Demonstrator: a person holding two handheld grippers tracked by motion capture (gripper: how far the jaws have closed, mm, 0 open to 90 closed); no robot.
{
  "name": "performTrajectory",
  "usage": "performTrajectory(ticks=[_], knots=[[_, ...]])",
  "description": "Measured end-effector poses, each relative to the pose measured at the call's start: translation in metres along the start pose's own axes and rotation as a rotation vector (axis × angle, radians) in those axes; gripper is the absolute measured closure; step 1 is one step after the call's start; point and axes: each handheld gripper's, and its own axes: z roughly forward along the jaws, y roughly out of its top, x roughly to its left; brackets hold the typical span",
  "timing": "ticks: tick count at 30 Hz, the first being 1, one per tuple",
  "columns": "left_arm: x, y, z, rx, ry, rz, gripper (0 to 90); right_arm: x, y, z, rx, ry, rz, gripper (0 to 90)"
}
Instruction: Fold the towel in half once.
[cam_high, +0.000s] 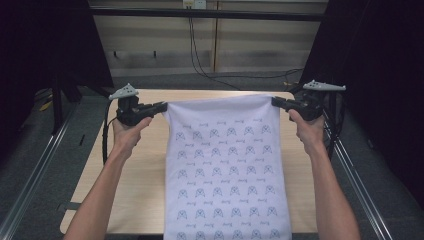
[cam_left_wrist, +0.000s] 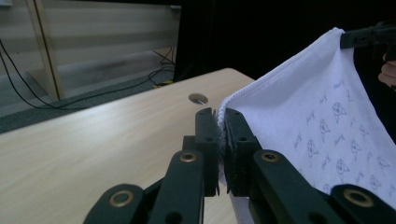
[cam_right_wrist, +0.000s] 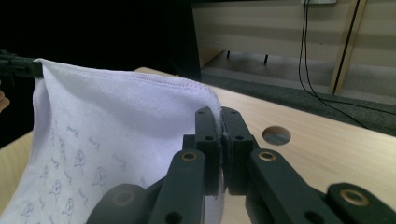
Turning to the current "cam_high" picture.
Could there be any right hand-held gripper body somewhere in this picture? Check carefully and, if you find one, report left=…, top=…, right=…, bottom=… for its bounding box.
left=289, top=79, right=347, bottom=122

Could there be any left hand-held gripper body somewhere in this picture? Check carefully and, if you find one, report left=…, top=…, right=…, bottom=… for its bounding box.
left=108, top=82, right=157, bottom=127

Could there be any lavender printed towel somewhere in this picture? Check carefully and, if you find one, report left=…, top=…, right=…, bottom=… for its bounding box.
left=162, top=92, right=294, bottom=240

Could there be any person's left hand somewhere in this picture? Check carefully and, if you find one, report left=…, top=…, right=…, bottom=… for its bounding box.
left=111, top=116, right=154, bottom=158

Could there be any person's right hand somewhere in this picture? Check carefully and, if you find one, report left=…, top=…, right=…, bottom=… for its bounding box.
left=287, top=108, right=327, bottom=157

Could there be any black curtain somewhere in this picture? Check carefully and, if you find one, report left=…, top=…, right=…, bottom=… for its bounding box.
left=299, top=0, right=424, bottom=209
left=0, top=0, right=115, bottom=158

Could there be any black metal stand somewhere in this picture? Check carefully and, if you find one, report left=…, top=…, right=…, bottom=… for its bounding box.
left=49, top=74, right=66, bottom=136

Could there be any yellow object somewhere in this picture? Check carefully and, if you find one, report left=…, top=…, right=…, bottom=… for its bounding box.
left=38, top=99, right=54, bottom=113

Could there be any black floor cable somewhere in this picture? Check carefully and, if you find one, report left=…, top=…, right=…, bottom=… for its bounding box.
left=213, top=67, right=305, bottom=81

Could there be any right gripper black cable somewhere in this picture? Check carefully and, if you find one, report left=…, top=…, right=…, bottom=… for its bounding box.
left=322, top=91, right=344, bottom=160

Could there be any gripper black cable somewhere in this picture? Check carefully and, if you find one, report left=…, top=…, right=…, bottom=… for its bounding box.
left=101, top=99, right=118, bottom=165
left=322, top=91, right=344, bottom=160

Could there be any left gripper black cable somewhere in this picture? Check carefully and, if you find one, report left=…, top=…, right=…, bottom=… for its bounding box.
left=101, top=99, right=118, bottom=165

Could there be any black wall cable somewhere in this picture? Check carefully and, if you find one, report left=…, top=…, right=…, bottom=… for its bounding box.
left=187, top=16, right=242, bottom=91

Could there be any metal floor rail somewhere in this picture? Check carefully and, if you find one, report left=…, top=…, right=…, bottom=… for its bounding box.
left=324, top=109, right=395, bottom=240
left=0, top=102, right=78, bottom=240

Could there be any black horizontal frame bar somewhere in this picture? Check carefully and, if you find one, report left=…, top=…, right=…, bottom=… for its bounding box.
left=89, top=7, right=329, bottom=23

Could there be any white wall socket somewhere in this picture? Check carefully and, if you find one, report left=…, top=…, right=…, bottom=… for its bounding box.
left=182, top=0, right=208, bottom=10

